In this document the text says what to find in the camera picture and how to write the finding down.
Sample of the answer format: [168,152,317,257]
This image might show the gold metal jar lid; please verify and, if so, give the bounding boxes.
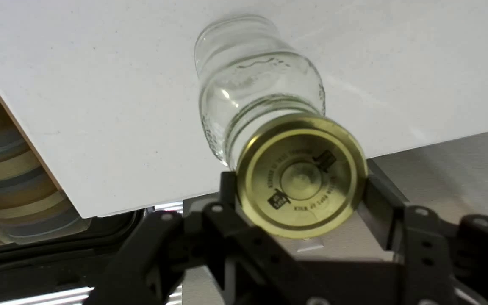
[234,111,371,240]

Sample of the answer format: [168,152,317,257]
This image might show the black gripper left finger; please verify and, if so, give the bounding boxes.
[219,169,244,215]

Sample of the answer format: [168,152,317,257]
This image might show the striped sofa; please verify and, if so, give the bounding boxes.
[0,59,95,250]

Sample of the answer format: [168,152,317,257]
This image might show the white window blinds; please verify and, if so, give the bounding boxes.
[0,283,97,305]

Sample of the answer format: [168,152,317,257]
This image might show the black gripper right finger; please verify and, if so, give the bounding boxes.
[358,172,410,254]

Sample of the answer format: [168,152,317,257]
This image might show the clear glass jar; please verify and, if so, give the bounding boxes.
[192,13,329,171]

